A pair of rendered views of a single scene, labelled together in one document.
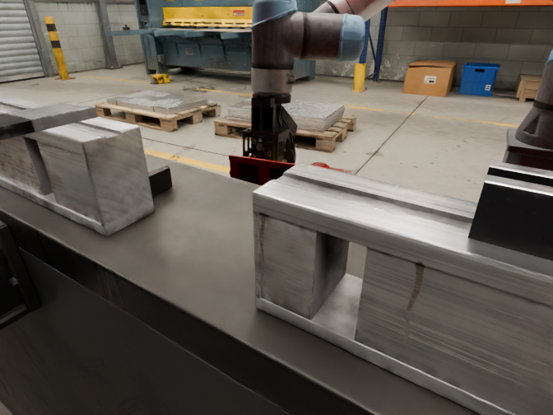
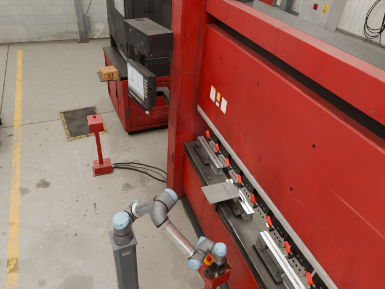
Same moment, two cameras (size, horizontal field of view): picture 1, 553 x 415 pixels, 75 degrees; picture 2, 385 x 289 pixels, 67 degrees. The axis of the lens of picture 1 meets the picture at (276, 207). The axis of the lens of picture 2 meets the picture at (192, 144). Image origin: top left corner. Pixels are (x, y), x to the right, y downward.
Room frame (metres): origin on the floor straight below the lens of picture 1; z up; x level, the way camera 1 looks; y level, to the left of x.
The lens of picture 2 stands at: (1.73, 0.39, 2.68)
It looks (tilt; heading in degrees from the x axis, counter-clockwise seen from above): 37 degrees down; 213
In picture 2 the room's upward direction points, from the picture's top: 5 degrees clockwise
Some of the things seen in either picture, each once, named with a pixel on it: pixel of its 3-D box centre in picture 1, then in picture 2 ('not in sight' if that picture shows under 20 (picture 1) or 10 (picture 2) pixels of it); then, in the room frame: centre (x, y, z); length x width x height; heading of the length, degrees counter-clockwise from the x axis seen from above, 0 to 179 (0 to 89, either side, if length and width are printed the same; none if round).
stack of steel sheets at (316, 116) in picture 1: (286, 111); not in sight; (3.58, -0.10, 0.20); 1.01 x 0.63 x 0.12; 64
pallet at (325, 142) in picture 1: (286, 125); not in sight; (3.58, -0.10, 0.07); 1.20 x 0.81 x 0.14; 64
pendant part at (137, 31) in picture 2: not in sight; (148, 70); (-0.23, -1.50, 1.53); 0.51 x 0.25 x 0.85; 71
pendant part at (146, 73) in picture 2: not in sight; (142, 84); (-0.13, -1.48, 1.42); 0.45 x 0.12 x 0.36; 71
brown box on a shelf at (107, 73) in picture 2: not in sight; (107, 71); (-0.62, -2.60, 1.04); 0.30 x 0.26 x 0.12; 61
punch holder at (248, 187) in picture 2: not in sight; (251, 187); (0.18, -0.06, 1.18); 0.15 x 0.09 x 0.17; 57
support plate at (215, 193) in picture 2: not in sight; (220, 191); (0.21, -0.29, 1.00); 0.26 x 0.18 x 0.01; 147
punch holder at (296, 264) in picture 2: not in sight; (302, 257); (0.51, 0.44, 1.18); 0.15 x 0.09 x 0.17; 57
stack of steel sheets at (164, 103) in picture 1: (157, 100); not in sight; (4.23, 1.37, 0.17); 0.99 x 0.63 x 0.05; 59
